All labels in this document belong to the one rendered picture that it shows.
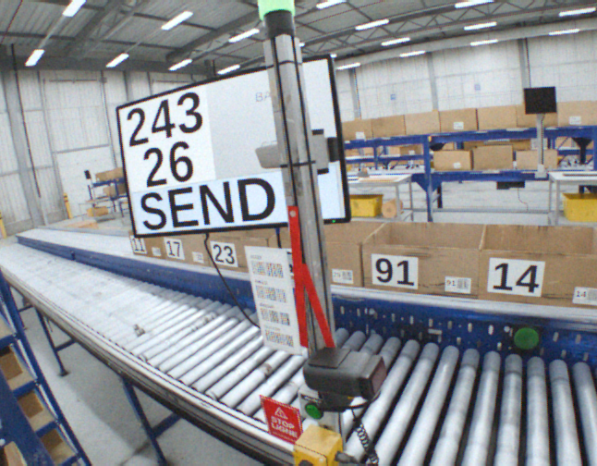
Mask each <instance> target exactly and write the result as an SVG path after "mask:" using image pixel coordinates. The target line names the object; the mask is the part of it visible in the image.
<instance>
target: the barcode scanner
mask: <svg viewBox="0 0 597 466"><path fill-rule="evenodd" d="M302 374H303V377H304V380H305V384H306V385H307V387H308V388H309V389H311V390H315V391H320V393H321V395H322V397H323V400H322V402H321V403H320V404H319V405H318V407H317V410H318V411H323V412H337V413H344V412H346V411H347V405H351V403H352V402H353V401H354V399H355V398H363V399H366V400H373V399H374V397H375V396H376V394H377V392H378V390H379V389H380V387H381V385H382V384H383V382H384V380H385V378H386V370H385V365H384V358H383V356H381V355H371V354H370V353H367V352H358V351H351V349H343V348H333V347H323V348H322V349H319V350H317V351H316V352H315V353H314V354H313V355H312V356H311V357H310V358H309V359H308V360H307V361H306V362H305V363H304V365H303V367H302Z"/></svg>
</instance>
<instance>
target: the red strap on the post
mask: <svg viewBox="0 0 597 466"><path fill-rule="evenodd" d="M287 208H288V220H289V231H290V241H291V252H292V263H293V273H294V284H295V294H296V304H297V315H298V335H299V345H300V346H302V347H305V348H308V347H309V344H308V332H307V319H306V307H305V295H304V286H305V289H306V290H307V293H308V296H309V299H310V302H311V306H312V309H313V311H314V313H315V316H316V319H317V322H318V325H319V327H320V329H321V332H322V335H323V339H324V342H325V345H326V347H333V348H335V343H334V340H333V338H332V335H331V332H330V329H329V326H328V324H327V321H326V319H325V316H324V313H323V308H322V305H321V304H320V301H319V298H318V295H317V292H316V289H315V286H314V285H313V282H312V279H311V274H310V271H309V269H308V266H307V264H303V263H302V258H301V245H300V233H299V209H298V207H297V206H290V205H289V206H288V207H287Z"/></svg>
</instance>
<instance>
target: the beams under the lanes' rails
mask: <svg viewBox="0 0 597 466"><path fill-rule="evenodd" d="M5 281H6V282H7V283H9V284H10V285H11V286H12V287H13V288H14V289H15V290H17V291H18V292H19V293H20V294H21V295H22V296H23V297H25V298H26V299H27V300H28V301H29V302H31V304H32V305H33V306H35V307H36V308H38V309H39V310H40V311H41V312H42V313H44V314H45V315H46V316H47V317H48V318H50V319H51V320H52V321H53V322H54V323H56V324H57V325H58V326H59V327H61V328H62V329H63V330H64V331H66V332H67V333H68V334H69V335H71V336H72V337H73V338H75V339H76V340H77V341H78V342H79V343H80V344H81V345H83V346H84V347H85V348H86V349H88V350H89V351H91V352H92V353H93V354H95V355H96V356H97V357H99V358H100V359H101V360H103V361H104V362H106V363H107V364H108V365H109V366H110V367H111V368H113V369H114V370H115V371H117V372H118V373H120V374H121V375H123V376H125V377H126V378H127V379H128V380H130V381H131V382H133V383H134V384H136V385H137V386H139V387H140V388H142V389H143V390H145V391H146V392H148V393H149V394H151V395H152V396H154V397H155V398H157V399H159V400H160V401H162V402H163V403H164V404H166V405H167V406H169V407H170V408H172V409H173V410H175V411H177V412H179V413H180V414H182V415H184V416H185V417H187V418H188V419H190V420H192V421H193V422H194V423H196V424H198V425H200V426H201V427H203V428H205V429H207V430H208V431H210V432H212V433H213V434H215V435H218V436H219V437H221V438H223V439H224V440H226V441H227V442H229V443H231V444H233V445H235V446H236V447H238V448H241V449H243V450H245V451H247V452H249V453H250V454H251V455H253V456H255V457H257V458H259V459H261V460H264V461H266V462H268V463H270V464H272V465H274V466H286V465H284V464H282V463H280V462H278V461H276V460H273V459H271V458H269V457H266V456H264V455H263V454H261V453H259V452H258V451H256V450H254V449H252V448H249V447H247V446H245V445H243V444H241V443H239V442H238V441H236V440H235V439H233V438H231V437H229V436H227V435H224V434H223V433H221V432H219V431H217V430H215V429H214V428H212V427H211V426H209V425H208V424H206V423H203V422H202V421H200V420H198V419H197V418H195V417H193V416H191V415H190V414H188V413H186V412H185V411H183V410H181V409H180V408H179V407H177V406H175V405H174V404H172V403H170V402H169V401H167V400H166V399H164V398H162V397H160V396H159V395H157V394H156V393H154V392H153V391H151V390H150V389H149V388H148V387H146V386H144V385H143V384H141V383H140V382H138V381H137V380H135V379H134V378H132V377H131V376H129V375H128V374H126V373H125V372H123V371H122V370H120V369H119V368H117V367H116V366H115V365H113V364H112V363H110V362H109V361H108V360H107V359H105V358H104V357H103V356H101V355H100V354H99V353H97V352H96V351H95V350H93V349H91V348H90V347H89V346H87V345H86V344H85V343H84V342H82V341H81V340H80V339H78V338H77V337H75V336H74V335H73V334H72V333H70V332H69V331H68V330H66V329H65V328H64V327H63V326H61V325H60V324H59V323H58V322H57V321H56V320H55V319H53V318H52V317H51V316H50V315H48V314H47V313H46V312H45V311H43V310H42V309H41V308H40V307H38V306H37V305H36V304H35V303H34V302H32V301H31V300H30V299H29V298H28V297H26V296H25V295H24V294H23V293H22V292H20V291H19V290H18V289H17V288H16V287H14V286H13V285H12V284H11V283H10V282H9V281H8V280H6V279H5ZM399 355H400V354H397V355H396V356H395V358H394V359H393V361H392V363H391V364H392V365H394V364H395V363H396V360H397V358H398V356H399ZM418 360H419V358H417V357H416V358H415V360H414V362H413V363H412V366H411V369H415V367H416V365H417V362H418ZM438 365H439V361H435V363H434V366H433V369H432V373H436V370H437V368H438ZM460 366H461V364H456V367H455V371H454V373H453V376H458V373H459V369H460ZM481 371H482V368H480V367H478V368H477V373H476V377H475V380H480V381H481ZM504 376H505V371H499V377H498V384H504ZM545 384H546V391H551V381H550V377H545ZM569 384H570V390H571V394H572V395H576V390H575V386H574V381H573V380H569ZM521 387H527V375H526V374H522V386H521ZM594 387H595V391H596V395H597V384H594Z"/></svg>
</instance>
